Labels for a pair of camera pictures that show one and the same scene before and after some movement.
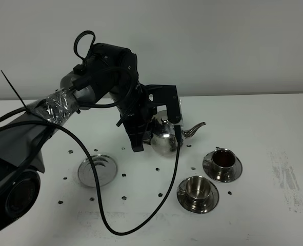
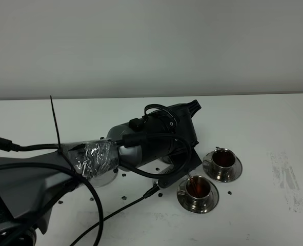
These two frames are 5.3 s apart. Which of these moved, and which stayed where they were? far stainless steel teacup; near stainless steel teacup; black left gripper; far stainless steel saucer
Moved: black left gripper
Stayed: far stainless steel teacup; near stainless steel teacup; far stainless steel saucer
